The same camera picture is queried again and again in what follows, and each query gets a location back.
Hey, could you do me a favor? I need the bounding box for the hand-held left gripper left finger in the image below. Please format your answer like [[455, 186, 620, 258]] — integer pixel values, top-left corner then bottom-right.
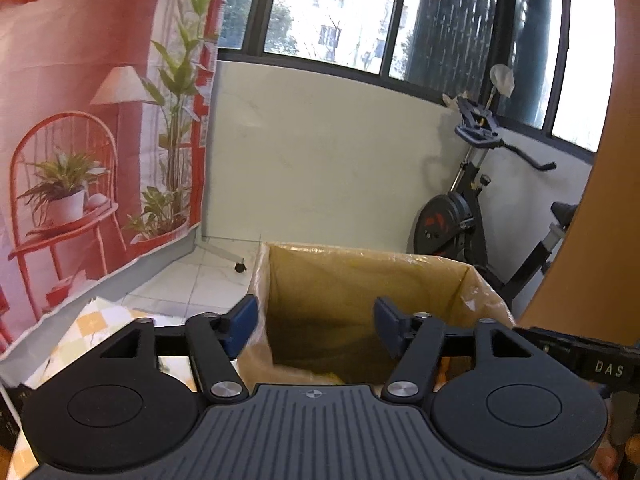
[[98, 295, 261, 403]]

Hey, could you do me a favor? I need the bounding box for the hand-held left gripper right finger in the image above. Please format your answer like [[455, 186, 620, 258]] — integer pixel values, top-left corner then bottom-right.
[[373, 296, 544, 404]]

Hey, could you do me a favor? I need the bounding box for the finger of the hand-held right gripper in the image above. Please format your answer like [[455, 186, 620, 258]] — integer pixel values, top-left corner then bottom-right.
[[514, 326, 640, 392]]

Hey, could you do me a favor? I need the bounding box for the cardboard box with plastic liner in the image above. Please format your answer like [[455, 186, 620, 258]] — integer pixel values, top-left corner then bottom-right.
[[246, 241, 517, 387]]

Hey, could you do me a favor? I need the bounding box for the person's right hand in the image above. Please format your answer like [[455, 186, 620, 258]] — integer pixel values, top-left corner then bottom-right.
[[604, 393, 640, 480]]

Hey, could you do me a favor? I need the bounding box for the white wheeled stand leg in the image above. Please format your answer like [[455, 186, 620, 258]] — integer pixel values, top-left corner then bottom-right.
[[197, 243, 249, 275]]

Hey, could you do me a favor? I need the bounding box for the black exercise bike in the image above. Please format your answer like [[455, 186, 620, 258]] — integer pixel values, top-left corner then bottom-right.
[[410, 92, 581, 307]]

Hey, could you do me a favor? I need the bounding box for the yellow checked tablecloth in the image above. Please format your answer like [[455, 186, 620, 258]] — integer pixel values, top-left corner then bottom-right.
[[0, 296, 202, 480]]

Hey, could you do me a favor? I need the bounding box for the curved orange wooden board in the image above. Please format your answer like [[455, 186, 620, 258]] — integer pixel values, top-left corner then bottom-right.
[[517, 0, 640, 347]]

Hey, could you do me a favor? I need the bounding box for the white plastic bag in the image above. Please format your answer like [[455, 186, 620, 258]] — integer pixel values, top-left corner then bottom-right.
[[489, 64, 516, 99]]

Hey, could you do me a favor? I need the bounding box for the dark framed window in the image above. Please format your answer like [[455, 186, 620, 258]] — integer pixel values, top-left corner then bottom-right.
[[217, 0, 614, 154]]

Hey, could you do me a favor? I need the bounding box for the printed wall poster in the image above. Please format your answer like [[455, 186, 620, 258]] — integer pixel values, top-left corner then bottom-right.
[[0, 0, 237, 362]]

